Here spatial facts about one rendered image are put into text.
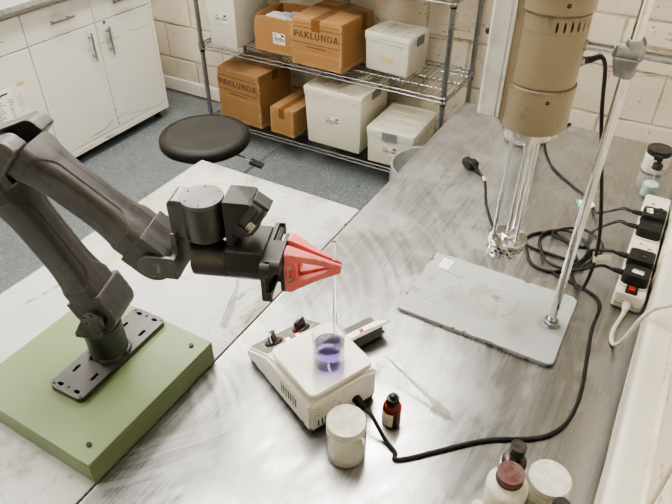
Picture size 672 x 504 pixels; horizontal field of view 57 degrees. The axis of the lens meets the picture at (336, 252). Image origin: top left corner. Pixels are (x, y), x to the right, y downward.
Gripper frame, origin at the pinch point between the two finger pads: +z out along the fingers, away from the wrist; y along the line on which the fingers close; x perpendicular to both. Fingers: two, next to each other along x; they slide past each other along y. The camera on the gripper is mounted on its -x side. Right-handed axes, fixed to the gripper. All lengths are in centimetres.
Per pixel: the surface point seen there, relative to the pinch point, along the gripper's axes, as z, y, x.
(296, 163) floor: -58, 229, 119
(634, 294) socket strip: 52, 30, 25
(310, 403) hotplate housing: -2.9, -6.4, 21.7
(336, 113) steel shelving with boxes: -35, 224, 85
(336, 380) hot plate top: 0.5, -2.9, 20.0
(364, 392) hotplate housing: 4.6, 0.0, 25.6
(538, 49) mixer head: 24.7, 22.5, -23.1
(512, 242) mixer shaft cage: 27.2, 24.6, 11.4
